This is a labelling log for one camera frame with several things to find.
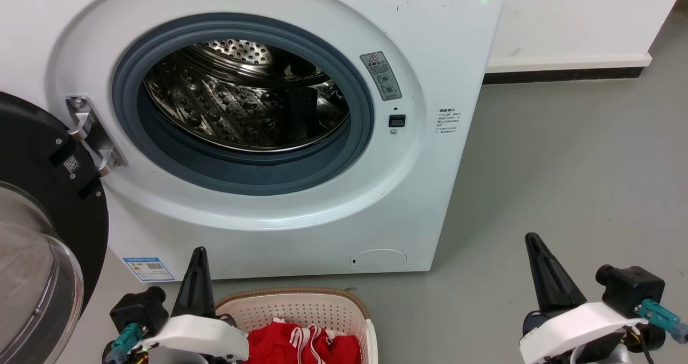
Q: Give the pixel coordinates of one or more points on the cream plastic laundry basket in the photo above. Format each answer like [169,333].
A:
[301,307]

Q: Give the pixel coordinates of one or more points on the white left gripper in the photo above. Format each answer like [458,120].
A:
[199,334]

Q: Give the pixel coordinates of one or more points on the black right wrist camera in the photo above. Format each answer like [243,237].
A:
[631,288]

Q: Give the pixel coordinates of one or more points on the red garment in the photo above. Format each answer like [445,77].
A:
[269,343]

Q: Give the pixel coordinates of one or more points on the small text label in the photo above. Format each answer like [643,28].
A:
[449,121]

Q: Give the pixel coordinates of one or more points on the warning triangle sticker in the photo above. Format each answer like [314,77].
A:
[380,76]

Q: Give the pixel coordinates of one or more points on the blue energy label sticker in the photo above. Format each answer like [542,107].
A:
[149,269]

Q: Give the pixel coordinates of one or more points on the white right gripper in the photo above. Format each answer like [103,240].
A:
[575,326]

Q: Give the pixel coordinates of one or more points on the stainless steel washing machine drum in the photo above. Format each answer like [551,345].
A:
[236,106]

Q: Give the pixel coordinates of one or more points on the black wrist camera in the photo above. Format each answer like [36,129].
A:
[631,288]
[140,307]

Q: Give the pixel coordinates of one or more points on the round filter cover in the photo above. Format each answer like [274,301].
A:
[379,260]

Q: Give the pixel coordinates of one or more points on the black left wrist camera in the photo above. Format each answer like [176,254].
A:
[140,307]

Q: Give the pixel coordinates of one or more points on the metal door hinge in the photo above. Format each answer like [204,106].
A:
[94,138]

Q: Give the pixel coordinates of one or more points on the black door latch socket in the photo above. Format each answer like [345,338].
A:
[397,121]

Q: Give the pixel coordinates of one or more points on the black baseboard strip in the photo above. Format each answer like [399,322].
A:
[564,76]

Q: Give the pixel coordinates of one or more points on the white washing machine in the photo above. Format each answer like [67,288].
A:
[301,224]

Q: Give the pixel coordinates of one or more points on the black glass washer door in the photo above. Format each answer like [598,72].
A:
[48,159]

